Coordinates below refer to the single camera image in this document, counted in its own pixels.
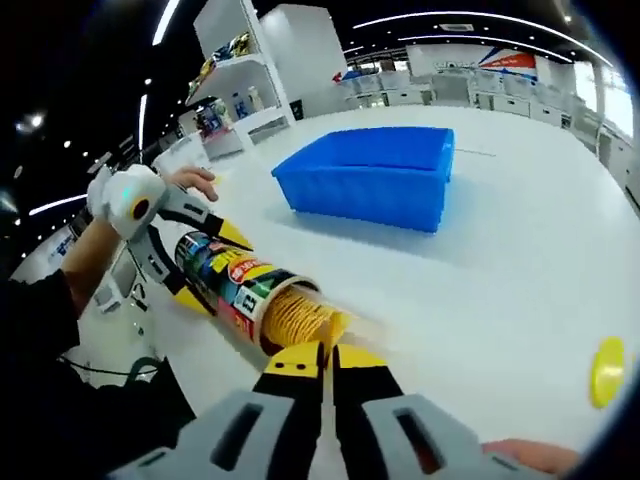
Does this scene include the pile of colourful snack packets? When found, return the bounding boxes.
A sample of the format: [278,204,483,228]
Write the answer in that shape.
[187,30,251,101]

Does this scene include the dark printed chip container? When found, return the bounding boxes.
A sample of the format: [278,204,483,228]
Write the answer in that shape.
[172,230,321,359]

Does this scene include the white and blue bottles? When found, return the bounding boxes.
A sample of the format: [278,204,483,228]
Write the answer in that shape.
[197,84,264,136]

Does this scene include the white shelf unit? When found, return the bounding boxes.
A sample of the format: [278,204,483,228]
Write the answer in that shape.
[184,0,297,161]

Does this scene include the person's dark clothing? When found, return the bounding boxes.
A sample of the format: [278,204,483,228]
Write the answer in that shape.
[0,269,196,480]

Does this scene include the yellow container lid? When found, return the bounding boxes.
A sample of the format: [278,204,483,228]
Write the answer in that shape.
[589,336,627,410]

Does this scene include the red and blue wall poster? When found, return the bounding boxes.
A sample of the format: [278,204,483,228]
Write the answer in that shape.
[477,47,539,81]

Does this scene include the stack of yellow chips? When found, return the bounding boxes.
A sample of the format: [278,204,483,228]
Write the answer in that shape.
[262,287,354,351]

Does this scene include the person's right hand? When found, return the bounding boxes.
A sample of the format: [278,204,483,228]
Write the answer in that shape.
[482,438,584,476]

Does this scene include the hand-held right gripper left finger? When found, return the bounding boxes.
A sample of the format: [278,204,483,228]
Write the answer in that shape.
[107,342,327,480]

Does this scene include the black cable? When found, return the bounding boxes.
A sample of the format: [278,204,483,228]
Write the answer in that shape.
[58,352,166,389]

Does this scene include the person's left hand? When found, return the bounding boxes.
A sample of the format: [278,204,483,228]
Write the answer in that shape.
[162,166,220,203]

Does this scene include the row of white cabinets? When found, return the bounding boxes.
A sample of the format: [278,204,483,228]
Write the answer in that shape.
[344,67,581,126]

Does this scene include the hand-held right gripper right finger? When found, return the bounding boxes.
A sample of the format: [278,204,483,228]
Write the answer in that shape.
[332,344,501,480]

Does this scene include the blue plastic box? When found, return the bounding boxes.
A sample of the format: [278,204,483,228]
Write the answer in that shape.
[271,126,457,235]

